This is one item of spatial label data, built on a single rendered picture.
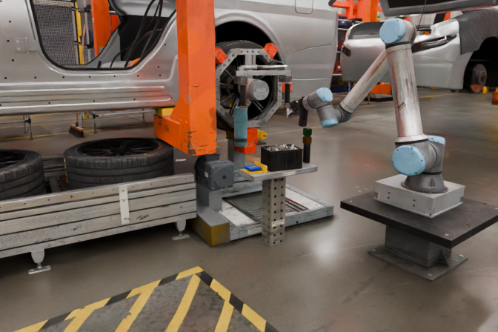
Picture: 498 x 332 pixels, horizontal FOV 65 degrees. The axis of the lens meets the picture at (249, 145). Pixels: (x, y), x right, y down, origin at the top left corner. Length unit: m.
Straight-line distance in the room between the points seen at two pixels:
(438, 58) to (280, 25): 2.19
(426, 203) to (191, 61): 1.39
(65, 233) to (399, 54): 1.85
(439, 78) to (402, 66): 2.79
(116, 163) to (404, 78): 1.56
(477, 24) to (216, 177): 3.45
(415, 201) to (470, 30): 3.03
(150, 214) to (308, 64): 1.71
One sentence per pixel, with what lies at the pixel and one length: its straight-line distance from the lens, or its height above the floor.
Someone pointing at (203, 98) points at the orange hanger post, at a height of 0.84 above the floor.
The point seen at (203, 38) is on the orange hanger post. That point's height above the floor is 1.16.
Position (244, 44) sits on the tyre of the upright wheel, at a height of 1.15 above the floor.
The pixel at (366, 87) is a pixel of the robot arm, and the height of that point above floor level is 0.91.
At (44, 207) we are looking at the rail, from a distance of 2.19.
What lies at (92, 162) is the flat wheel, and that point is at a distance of 2.34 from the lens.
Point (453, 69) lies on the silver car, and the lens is 4.79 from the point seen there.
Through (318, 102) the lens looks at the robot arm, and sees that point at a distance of 2.22.
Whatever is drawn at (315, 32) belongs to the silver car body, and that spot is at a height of 1.26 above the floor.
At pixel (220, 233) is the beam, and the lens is 2.31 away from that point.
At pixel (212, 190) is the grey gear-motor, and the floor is 0.24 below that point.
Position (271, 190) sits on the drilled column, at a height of 0.34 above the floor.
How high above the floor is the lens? 1.05
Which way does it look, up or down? 12 degrees down
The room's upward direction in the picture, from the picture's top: straight up
